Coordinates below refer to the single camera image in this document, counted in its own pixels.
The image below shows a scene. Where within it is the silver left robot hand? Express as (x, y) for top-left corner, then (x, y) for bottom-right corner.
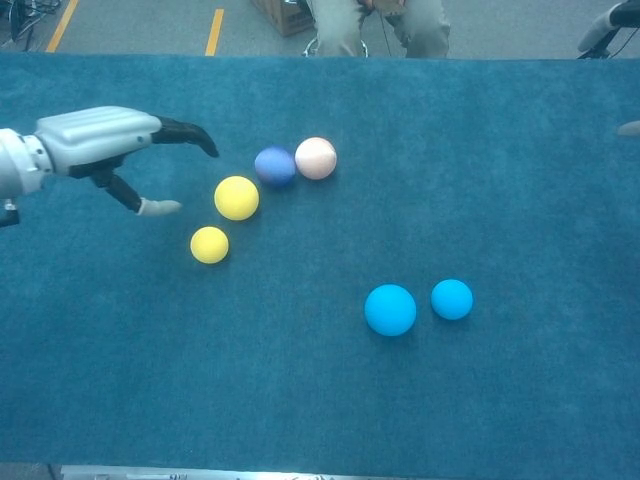
(33, 105), (220, 217)

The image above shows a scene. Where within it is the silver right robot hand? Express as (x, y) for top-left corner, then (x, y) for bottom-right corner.
(577, 1), (640, 137)

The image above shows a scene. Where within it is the large yellow foam ball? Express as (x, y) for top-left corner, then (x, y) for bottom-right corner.
(213, 175), (261, 222)

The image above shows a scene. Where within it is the small yellow foam ball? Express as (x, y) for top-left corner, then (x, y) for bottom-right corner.
(189, 225), (230, 265)

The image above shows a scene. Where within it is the peach foam ball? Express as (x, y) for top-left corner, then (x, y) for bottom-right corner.
(294, 136), (338, 180)

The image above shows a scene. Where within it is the small cyan foam ball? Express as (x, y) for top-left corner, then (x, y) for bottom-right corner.
(430, 278), (474, 321)

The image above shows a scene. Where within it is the large cyan foam ball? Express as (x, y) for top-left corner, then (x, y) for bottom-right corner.
(363, 283), (418, 337)

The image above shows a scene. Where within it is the black tripod stand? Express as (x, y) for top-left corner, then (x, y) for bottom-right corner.
(578, 27), (632, 60)

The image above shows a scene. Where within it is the purple foam ball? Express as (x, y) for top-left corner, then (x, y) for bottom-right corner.
(254, 146), (297, 189)

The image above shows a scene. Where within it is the teal carpet table cover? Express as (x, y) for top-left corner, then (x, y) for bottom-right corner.
(0, 51), (640, 479)

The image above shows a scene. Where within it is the chrome stool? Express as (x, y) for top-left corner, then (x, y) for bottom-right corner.
(302, 35), (370, 58)

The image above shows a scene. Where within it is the seated person in khaki trousers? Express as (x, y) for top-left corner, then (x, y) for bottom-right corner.
(305, 0), (454, 60)

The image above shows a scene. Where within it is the black equipment with cables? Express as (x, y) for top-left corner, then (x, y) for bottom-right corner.
(0, 0), (64, 53)

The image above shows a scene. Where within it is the thin black cable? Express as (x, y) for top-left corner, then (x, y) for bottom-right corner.
(375, 7), (397, 55)

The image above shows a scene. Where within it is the aluminium frame rail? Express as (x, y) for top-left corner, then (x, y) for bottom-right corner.
(59, 464), (361, 480)

